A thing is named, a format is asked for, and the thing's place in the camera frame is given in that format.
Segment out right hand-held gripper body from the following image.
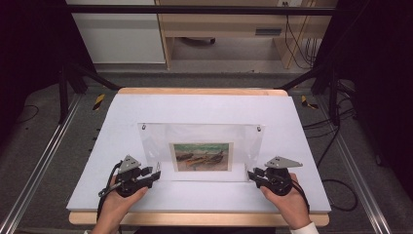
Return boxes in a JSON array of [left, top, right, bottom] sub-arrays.
[[256, 156, 304, 197]]

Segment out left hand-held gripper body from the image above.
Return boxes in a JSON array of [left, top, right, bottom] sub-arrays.
[[97, 154, 154, 199]]

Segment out clear acrylic photo frame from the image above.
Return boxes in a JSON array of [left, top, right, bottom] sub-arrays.
[[136, 122, 266, 183]]

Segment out person's right hand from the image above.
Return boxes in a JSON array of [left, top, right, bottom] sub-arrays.
[[259, 172, 313, 231]]

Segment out person's left hand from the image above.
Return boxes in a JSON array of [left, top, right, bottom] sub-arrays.
[[92, 175, 150, 234]]

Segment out white table cover board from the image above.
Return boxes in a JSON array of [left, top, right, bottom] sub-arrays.
[[66, 94, 332, 213]]

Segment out painting print photo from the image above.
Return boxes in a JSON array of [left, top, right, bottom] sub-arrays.
[[169, 141, 235, 173]]

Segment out wooden table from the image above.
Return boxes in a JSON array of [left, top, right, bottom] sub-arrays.
[[68, 87, 330, 227]]

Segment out yellow black tape strip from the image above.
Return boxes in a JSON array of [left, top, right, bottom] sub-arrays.
[[300, 95, 319, 110], [93, 94, 106, 112]]

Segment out black metal stand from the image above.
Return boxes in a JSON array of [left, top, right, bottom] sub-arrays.
[[278, 63, 341, 127], [57, 60, 122, 125]]

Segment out white cabinet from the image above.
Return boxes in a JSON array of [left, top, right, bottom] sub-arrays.
[[65, 0, 167, 64]]

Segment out grey desk label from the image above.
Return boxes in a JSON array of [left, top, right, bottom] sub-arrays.
[[254, 27, 283, 37]]

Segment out black curtain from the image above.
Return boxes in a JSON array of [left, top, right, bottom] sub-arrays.
[[0, 0, 98, 154], [313, 0, 413, 199]]

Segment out light wooden desk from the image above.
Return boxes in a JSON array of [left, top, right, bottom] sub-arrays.
[[155, 0, 339, 70]]

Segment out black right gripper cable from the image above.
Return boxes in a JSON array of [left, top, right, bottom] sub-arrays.
[[290, 179, 312, 214]]

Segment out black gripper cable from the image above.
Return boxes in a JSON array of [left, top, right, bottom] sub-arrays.
[[290, 179, 312, 214], [95, 161, 122, 222]]

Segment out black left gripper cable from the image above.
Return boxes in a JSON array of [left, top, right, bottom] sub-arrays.
[[95, 161, 122, 222]]

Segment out black floor cable loop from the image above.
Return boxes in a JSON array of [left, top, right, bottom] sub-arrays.
[[301, 97, 359, 213]]

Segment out aluminium floor rail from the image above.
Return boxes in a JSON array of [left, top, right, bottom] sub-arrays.
[[315, 94, 394, 234], [0, 94, 83, 234]]

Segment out thin black floor cable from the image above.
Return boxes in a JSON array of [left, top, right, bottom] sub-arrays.
[[18, 103, 40, 125]]

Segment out black hanging cables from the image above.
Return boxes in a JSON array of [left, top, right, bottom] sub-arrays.
[[282, 1, 319, 70]]

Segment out black horizontal frame bar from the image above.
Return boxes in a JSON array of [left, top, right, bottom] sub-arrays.
[[66, 4, 337, 16]]

